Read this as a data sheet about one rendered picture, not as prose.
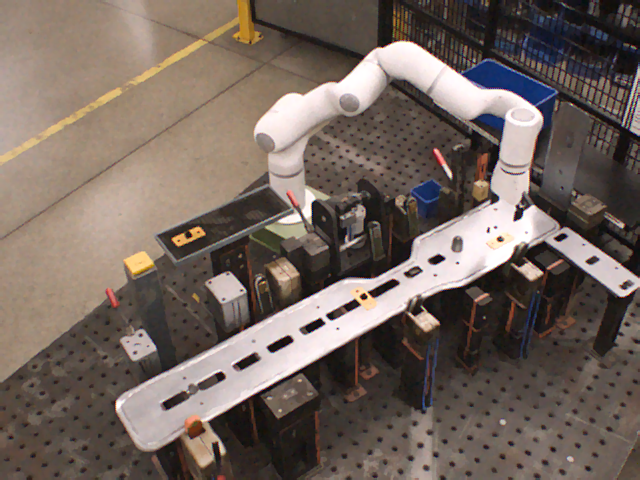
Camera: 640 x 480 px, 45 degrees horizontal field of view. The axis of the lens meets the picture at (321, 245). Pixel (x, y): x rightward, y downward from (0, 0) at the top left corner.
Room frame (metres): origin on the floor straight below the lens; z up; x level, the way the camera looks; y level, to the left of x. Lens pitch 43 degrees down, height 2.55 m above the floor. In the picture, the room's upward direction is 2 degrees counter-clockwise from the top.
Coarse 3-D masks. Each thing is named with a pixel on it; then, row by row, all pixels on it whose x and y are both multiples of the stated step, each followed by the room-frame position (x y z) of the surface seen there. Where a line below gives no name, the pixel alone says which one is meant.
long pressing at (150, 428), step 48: (432, 240) 1.66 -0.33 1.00; (480, 240) 1.65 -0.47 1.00; (528, 240) 1.64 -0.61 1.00; (336, 288) 1.48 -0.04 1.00; (432, 288) 1.47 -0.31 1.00; (240, 336) 1.31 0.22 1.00; (336, 336) 1.30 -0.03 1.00; (144, 384) 1.17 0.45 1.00; (240, 384) 1.16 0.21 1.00; (144, 432) 1.03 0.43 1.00
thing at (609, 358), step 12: (624, 288) 1.45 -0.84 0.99; (612, 300) 1.45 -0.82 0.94; (624, 300) 1.42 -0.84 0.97; (612, 312) 1.44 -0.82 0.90; (624, 312) 1.44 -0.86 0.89; (600, 324) 1.46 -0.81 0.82; (612, 324) 1.43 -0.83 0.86; (600, 336) 1.45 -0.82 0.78; (612, 336) 1.44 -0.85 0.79; (588, 348) 1.47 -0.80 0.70; (600, 348) 1.44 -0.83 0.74; (600, 360) 1.42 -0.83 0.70; (612, 360) 1.42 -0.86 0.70
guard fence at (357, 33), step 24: (240, 0) 4.80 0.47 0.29; (264, 0) 4.70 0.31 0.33; (288, 0) 4.58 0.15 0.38; (312, 0) 4.46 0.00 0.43; (336, 0) 4.35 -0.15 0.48; (360, 0) 4.25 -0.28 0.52; (264, 24) 4.70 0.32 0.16; (288, 24) 4.59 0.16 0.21; (312, 24) 4.48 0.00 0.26; (336, 24) 4.36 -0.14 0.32; (360, 24) 4.25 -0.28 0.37; (336, 48) 4.34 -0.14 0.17; (360, 48) 4.25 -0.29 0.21
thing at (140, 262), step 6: (144, 252) 1.48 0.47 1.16; (126, 258) 1.46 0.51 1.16; (132, 258) 1.46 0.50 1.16; (138, 258) 1.46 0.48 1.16; (144, 258) 1.46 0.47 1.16; (126, 264) 1.44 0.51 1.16; (132, 264) 1.44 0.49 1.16; (138, 264) 1.44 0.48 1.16; (144, 264) 1.44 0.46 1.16; (150, 264) 1.44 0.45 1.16; (132, 270) 1.42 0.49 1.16; (138, 270) 1.42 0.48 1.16; (144, 270) 1.42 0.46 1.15
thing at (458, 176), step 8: (456, 152) 1.81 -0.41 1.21; (464, 152) 1.80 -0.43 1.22; (456, 160) 1.80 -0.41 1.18; (464, 160) 1.82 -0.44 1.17; (456, 168) 1.80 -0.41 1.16; (464, 168) 1.82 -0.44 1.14; (456, 176) 1.80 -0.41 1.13; (464, 176) 1.81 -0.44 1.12; (456, 184) 1.79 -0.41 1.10; (464, 184) 1.81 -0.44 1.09; (464, 192) 1.81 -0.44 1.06
